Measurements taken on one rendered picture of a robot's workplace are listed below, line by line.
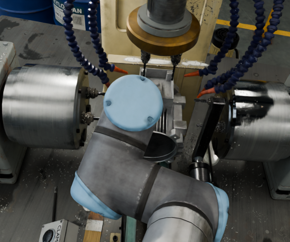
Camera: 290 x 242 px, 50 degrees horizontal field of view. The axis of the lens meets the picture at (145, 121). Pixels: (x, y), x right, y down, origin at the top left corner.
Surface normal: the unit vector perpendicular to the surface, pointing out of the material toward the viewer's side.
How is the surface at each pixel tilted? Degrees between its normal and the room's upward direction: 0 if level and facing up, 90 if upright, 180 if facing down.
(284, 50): 0
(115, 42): 90
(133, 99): 25
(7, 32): 0
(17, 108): 47
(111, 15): 90
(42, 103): 40
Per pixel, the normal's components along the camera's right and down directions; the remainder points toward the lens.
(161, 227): -0.42, -0.88
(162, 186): 0.06, -0.55
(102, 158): -0.22, -0.26
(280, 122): 0.04, 0.00
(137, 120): 0.08, -0.25
